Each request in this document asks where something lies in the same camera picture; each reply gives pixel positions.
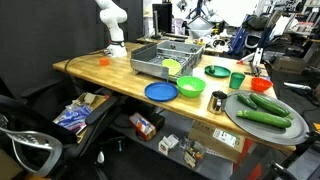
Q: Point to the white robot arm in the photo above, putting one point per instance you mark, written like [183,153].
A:
[111,16]

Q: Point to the red plastic bowl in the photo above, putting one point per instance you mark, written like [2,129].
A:
[261,85]

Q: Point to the orange product box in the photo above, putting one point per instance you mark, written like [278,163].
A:
[141,126]

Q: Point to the orange flat piece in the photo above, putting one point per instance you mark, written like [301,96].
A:
[316,127]

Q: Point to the bright green plastic bowl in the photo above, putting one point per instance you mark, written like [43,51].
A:
[200,87]

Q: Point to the grey lower shelf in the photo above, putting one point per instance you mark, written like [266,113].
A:
[173,128]

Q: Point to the white tool red tip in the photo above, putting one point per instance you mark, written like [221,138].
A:
[257,56]

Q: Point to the brown cardboard box white label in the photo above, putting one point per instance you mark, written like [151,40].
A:
[206,136]

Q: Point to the pale peanuts heap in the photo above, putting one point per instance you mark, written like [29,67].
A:
[189,87]

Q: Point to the grey round tray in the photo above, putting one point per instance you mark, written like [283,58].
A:
[266,131]

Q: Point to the open cardboard box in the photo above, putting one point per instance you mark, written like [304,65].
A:
[89,99]

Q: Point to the black office chair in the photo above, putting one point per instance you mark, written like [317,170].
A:
[33,126]

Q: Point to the grey dish rack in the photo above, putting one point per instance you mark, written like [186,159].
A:
[146,61]

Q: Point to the dark green plastic plate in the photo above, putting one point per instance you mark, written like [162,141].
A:
[220,71]

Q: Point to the black computer monitor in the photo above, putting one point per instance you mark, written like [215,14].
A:
[162,16]

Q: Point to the black metal cup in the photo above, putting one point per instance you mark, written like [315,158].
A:
[216,103]

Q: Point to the clear plastic container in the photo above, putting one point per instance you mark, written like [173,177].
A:
[194,155]

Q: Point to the green zucchini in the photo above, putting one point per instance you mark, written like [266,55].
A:
[268,104]
[263,118]

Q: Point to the small orange cup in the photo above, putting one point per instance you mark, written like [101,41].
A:
[104,61]

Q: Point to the blue plastic plate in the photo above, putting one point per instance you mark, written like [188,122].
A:
[161,91]

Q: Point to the blue plastic bags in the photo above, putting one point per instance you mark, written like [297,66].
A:
[73,116]

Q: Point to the small dark green cucumber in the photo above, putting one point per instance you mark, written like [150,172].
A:
[246,101]

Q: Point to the blue chair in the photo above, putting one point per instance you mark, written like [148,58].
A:
[239,38]

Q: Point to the lime green bowl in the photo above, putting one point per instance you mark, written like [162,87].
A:
[172,66]

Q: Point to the grey plastic bin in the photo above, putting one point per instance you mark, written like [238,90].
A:
[200,28]

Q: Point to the small white box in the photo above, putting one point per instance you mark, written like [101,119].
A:
[167,144]

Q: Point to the plain brown cardboard box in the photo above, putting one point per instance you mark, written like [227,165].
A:
[288,64]

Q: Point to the dark green scoop bowl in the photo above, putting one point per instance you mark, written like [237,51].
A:
[237,81]

